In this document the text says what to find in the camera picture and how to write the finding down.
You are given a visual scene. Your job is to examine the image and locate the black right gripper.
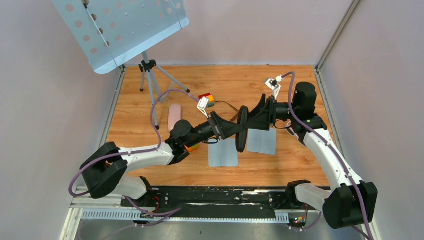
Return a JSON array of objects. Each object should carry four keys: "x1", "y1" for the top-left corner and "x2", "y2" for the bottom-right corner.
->
[{"x1": 243, "y1": 94, "x2": 300, "y2": 132}]

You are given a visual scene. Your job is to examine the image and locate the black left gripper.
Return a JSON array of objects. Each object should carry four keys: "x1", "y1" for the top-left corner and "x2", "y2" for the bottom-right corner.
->
[{"x1": 185, "y1": 111, "x2": 245, "y2": 149}]

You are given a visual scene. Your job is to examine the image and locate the black glasses case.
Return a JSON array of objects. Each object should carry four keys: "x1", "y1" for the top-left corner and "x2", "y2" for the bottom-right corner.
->
[{"x1": 235, "y1": 105, "x2": 249, "y2": 153}]

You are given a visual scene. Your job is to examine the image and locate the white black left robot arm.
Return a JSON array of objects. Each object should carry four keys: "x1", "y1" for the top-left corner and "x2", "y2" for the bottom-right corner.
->
[{"x1": 80, "y1": 113, "x2": 245, "y2": 207}]

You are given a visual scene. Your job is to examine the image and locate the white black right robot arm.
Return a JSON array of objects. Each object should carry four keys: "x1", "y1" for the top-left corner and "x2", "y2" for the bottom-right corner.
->
[{"x1": 246, "y1": 78, "x2": 378, "y2": 229}]

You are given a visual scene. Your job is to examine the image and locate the right blue cleaning cloth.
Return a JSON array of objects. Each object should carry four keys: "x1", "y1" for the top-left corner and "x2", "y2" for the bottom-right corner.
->
[{"x1": 246, "y1": 128, "x2": 277, "y2": 156}]

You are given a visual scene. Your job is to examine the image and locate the blue cleaning cloth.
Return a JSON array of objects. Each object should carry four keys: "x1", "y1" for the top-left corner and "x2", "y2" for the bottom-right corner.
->
[
  {"x1": 208, "y1": 138, "x2": 239, "y2": 168},
  {"x1": 246, "y1": 128, "x2": 277, "y2": 156}
]

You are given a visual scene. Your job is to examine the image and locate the left blue cleaning cloth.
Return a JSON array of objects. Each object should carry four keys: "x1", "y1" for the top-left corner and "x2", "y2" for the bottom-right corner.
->
[{"x1": 208, "y1": 138, "x2": 239, "y2": 168}]

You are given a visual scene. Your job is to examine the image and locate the colourful toy brick cube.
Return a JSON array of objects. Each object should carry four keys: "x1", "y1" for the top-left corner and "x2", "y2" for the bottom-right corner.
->
[{"x1": 198, "y1": 92, "x2": 216, "y2": 108}]

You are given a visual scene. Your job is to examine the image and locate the pink glasses case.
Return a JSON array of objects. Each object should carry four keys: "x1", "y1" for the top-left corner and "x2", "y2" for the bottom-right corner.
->
[{"x1": 167, "y1": 104, "x2": 182, "y2": 132}]

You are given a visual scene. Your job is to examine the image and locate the perforated music stand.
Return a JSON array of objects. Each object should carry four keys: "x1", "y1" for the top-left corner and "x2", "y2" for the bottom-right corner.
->
[{"x1": 51, "y1": 0, "x2": 191, "y2": 130}]

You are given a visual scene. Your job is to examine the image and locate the brown frame sunglasses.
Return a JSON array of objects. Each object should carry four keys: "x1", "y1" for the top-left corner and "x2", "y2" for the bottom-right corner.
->
[{"x1": 216, "y1": 100, "x2": 239, "y2": 122}]

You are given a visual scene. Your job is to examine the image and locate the orange ring toy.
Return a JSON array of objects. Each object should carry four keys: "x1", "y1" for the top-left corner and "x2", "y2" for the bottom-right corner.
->
[{"x1": 185, "y1": 144, "x2": 199, "y2": 153}]

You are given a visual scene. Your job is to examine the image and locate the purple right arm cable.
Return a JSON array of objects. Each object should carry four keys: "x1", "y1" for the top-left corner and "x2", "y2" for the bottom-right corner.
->
[{"x1": 281, "y1": 71, "x2": 375, "y2": 240}]

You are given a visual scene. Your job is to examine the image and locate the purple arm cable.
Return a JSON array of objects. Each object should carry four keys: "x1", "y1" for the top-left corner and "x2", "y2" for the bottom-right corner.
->
[
  {"x1": 281, "y1": 71, "x2": 375, "y2": 240},
  {"x1": 68, "y1": 88, "x2": 201, "y2": 233}
]

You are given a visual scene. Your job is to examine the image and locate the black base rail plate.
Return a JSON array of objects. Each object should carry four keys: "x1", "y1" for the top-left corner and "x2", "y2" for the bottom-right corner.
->
[{"x1": 134, "y1": 186, "x2": 317, "y2": 225}]

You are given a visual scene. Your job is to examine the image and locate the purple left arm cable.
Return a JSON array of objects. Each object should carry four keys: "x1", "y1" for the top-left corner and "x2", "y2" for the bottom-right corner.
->
[{"x1": 68, "y1": 88, "x2": 201, "y2": 233}]

